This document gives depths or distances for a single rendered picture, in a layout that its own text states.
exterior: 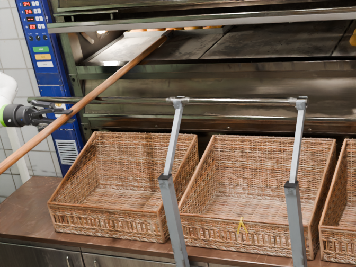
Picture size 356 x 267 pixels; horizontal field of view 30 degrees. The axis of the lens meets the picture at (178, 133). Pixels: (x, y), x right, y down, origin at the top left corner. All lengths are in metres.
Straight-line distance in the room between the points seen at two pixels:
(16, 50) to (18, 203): 0.75
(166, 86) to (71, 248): 0.83
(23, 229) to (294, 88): 1.37
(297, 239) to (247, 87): 0.78
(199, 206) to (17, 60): 1.19
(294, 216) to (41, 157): 1.66
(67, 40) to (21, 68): 0.33
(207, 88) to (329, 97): 0.54
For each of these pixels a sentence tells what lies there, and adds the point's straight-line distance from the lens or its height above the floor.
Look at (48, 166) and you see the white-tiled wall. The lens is 3.57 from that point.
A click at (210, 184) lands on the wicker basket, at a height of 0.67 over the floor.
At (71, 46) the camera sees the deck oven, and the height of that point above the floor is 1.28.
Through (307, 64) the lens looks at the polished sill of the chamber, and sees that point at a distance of 2.72.
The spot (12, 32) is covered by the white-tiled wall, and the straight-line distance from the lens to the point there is 3.34.
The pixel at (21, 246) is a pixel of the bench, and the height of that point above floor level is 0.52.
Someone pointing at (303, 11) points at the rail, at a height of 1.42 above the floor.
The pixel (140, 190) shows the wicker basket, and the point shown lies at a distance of 3.18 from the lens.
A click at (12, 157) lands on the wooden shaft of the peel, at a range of 2.30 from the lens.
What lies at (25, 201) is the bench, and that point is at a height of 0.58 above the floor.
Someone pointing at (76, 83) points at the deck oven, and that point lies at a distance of 3.23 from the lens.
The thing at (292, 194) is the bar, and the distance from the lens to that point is 2.28.
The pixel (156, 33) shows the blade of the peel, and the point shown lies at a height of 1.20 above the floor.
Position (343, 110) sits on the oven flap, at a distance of 2.75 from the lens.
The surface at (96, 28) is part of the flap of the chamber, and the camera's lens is 2.87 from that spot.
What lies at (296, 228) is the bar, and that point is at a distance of 2.35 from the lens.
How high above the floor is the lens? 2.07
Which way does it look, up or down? 24 degrees down
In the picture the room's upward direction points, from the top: 11 degrees counter-clockwise
